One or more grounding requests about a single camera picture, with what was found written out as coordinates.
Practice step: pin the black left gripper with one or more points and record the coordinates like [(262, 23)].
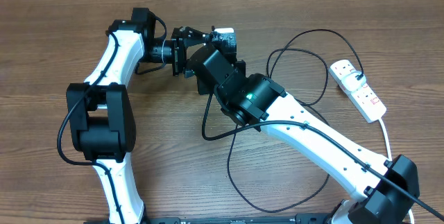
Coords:
[(179, 46)]

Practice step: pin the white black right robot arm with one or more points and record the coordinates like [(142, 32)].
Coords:
[(381, 190)]

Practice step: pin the blue Galaxy smartphone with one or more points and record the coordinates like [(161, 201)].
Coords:
[(224, 30)]

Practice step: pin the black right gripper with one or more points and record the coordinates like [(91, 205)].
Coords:
[(242, 64)]

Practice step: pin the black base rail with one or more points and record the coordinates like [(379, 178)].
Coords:
[(318, 218)]

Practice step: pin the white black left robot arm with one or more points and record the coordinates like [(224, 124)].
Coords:
[(100, 116)]

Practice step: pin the white power strip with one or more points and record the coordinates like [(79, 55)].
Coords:
[(364, 99)]

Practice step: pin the white charger adapter plug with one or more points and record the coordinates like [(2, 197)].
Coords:
[(352, 82)]

